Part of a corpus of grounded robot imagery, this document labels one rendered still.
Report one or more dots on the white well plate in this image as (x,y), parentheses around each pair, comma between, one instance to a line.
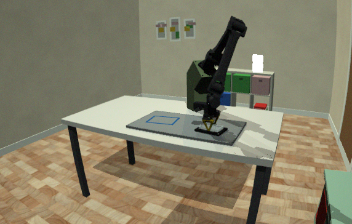
(214,128)

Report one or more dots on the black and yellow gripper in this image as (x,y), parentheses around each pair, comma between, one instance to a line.
(213,113)

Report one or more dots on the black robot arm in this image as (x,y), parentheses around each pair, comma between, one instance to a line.
(214,57)

